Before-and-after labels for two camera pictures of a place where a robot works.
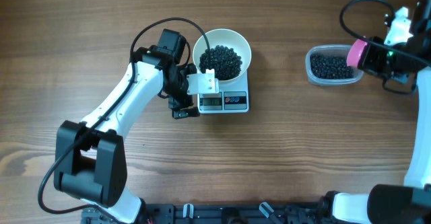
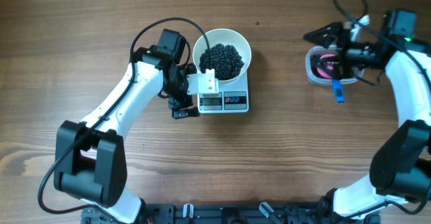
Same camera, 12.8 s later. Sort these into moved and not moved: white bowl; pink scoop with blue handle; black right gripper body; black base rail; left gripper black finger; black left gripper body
Moved: pink scoop with blue handle; black right gripper body
Not moved: black base rail; left gripper black finger; white bowl; black left gripper body
